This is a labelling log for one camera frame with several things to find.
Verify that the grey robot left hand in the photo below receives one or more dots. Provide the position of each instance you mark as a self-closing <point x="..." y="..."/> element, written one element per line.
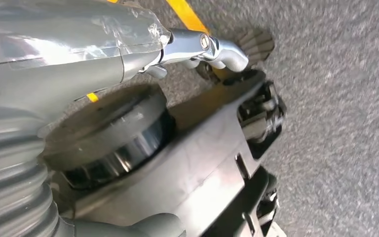
<point x="45" y="65"/>

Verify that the black robot left leg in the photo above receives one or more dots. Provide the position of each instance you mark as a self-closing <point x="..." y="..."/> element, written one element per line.
<point x="192" y="170"/>

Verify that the yellow floor tape mark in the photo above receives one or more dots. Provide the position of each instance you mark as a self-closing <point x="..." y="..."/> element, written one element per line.
<point x="186" y="14"/>

